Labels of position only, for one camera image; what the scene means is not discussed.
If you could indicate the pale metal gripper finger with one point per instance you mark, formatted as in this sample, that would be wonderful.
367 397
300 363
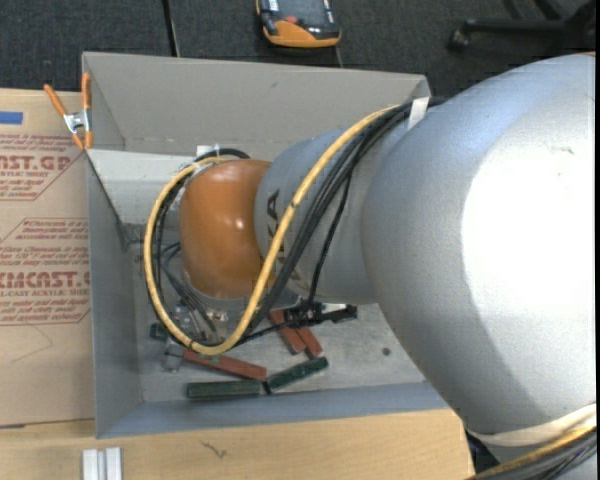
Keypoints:
172 357

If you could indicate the dark green flat block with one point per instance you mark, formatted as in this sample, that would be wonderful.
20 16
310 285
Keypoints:
297 373
225 390

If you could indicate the red-brown flat block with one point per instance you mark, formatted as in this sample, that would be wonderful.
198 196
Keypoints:
313 346
240 368
291 340

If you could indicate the brown cardboard board, red print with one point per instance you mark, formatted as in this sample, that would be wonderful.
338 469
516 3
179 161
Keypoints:
40 358

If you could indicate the grey metal bin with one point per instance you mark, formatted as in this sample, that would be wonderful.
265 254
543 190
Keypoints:
190 98

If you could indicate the black cylinder on white bracket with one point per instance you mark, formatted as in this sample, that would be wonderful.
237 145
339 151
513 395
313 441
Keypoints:
337 314

